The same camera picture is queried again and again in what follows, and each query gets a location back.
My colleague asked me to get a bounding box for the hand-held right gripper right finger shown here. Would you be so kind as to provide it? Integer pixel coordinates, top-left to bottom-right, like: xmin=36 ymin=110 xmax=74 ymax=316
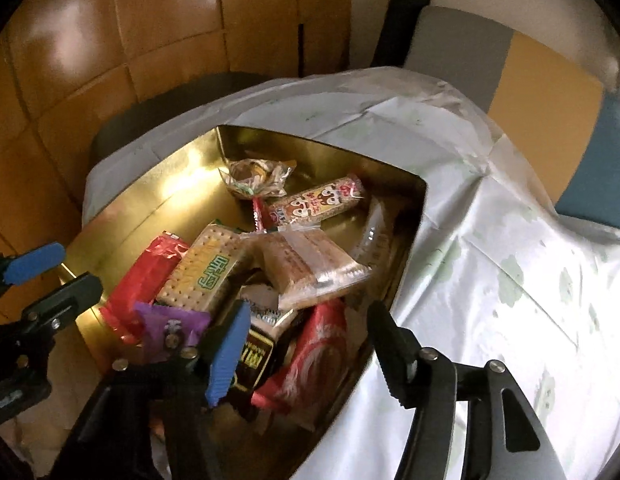
xmin=366 ymin=301 xmax=566 ymax=480

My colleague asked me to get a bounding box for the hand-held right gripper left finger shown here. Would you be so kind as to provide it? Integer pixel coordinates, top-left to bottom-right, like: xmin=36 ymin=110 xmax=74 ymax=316
xmin=50 ymin=300 xmax=253 ymax=480

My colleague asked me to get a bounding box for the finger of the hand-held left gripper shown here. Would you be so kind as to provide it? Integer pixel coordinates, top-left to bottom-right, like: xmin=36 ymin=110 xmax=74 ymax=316
xmin=0 ymin=242 xmax=66 ymax=306
xmin=20 ymin=272 xmax=104 ymax=333

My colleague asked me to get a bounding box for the brown gold printed packet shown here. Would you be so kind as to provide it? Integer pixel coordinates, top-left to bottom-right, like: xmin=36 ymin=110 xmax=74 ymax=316
xmin=230 ymin=282 xmax=298 ymax=401

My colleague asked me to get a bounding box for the purple snack packet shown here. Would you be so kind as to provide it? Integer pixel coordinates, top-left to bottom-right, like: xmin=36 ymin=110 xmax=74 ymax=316
xmin=134 ymin=302 xmax=211 ymax=361

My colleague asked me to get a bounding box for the plain red snack packet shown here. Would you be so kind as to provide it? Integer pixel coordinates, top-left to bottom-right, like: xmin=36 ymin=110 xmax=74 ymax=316
xmin=100 ymin=232 xmax=191 ymax=346

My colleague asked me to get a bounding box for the red packet white print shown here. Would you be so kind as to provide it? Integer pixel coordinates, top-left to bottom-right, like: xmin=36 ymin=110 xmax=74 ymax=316
xmin=251 ymin=300 xmax=348 ymax=413

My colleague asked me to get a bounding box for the green cracker packet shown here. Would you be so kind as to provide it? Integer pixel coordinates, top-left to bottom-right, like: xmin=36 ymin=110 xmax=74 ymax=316
xmin=154 ymin=220 xmax=245 ymax=311

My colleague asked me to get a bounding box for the clear biscuit packet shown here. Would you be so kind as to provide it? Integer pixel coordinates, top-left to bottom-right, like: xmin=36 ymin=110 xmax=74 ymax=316
xmin=255 ymin=227 xmax=373 ymax=311

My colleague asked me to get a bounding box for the silver long snack packet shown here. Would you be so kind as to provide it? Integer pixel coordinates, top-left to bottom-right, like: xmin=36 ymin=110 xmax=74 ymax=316
xmin=354 ymin=199 xmax=398 ymax=273

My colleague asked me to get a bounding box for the gold metal tin tray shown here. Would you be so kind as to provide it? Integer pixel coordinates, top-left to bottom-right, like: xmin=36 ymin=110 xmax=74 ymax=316
xmin=57 ymin=125 xmax=429 ymax=480

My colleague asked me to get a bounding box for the small red candy stick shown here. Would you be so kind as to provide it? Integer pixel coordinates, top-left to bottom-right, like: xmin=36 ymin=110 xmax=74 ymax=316
xmin=251 ymin=196 xmax=269 ymax=233

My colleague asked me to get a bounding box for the red white printed snack stick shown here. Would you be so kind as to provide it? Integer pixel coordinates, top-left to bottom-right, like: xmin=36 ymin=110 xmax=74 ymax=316
xmin=266 ymin=174 xmax=367 ymax=231

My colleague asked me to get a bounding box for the shiny clear cookie packet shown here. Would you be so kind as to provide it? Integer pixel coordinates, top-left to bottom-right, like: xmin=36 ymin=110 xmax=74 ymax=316
xmin=219 ymin=158 xmax=297 ymax=198

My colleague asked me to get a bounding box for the wooden wardrobe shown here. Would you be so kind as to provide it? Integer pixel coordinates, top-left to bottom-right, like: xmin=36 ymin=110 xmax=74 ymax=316
xmin=0 ymin=0 xmax=353 ymax=321

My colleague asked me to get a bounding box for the grey yellow blue headboard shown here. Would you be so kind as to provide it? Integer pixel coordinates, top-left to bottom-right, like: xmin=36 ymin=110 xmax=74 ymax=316
xmin=404 ymin=6 xmax=620 ymax=233

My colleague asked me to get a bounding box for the black rolled mat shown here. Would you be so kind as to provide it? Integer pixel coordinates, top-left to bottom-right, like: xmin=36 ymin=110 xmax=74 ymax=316
xmin=371 ymin=0 xmax=433 ymax=68

